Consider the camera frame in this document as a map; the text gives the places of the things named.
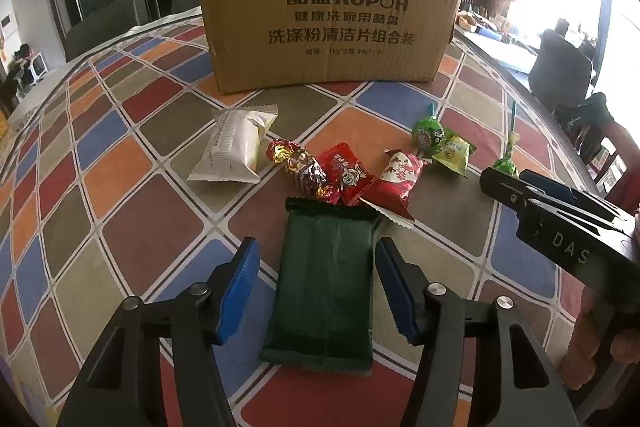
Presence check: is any dark green snack pack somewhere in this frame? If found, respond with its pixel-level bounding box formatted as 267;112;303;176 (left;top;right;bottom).
259;197;378;376

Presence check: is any brown cardboard box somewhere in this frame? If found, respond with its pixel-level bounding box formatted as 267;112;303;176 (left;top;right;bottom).
200;0;461;93

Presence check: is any dark dining chair right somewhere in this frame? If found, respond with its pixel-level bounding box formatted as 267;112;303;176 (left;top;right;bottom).
528;29;591;113

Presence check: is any person right hand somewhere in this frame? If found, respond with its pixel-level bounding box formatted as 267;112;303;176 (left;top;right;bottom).
560;286;640;390

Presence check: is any green lollipop long stick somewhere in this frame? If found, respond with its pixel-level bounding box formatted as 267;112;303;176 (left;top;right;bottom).
492;100;520;178

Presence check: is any red heart snack pack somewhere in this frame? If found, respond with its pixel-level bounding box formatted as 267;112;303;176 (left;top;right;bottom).
359;150;425;229

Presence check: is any green lollipop near box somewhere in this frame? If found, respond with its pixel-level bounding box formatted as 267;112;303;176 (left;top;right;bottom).
411;103;445;157

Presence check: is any red gold wrapped candy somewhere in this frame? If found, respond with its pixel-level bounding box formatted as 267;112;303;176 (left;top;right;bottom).
266;139;341;205

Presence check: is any white low tv cabinet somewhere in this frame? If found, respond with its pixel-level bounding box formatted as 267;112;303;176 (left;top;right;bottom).
456;11;537;75

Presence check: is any colourful checkered tablecloth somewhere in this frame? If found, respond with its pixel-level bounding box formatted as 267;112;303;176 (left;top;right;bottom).
1;14;587;426

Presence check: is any white cream snack pack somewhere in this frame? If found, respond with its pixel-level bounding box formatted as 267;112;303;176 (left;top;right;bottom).
188;104;279;184

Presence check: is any yellow green snack packet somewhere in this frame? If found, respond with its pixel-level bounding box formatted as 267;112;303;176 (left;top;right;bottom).
432;129;476;176

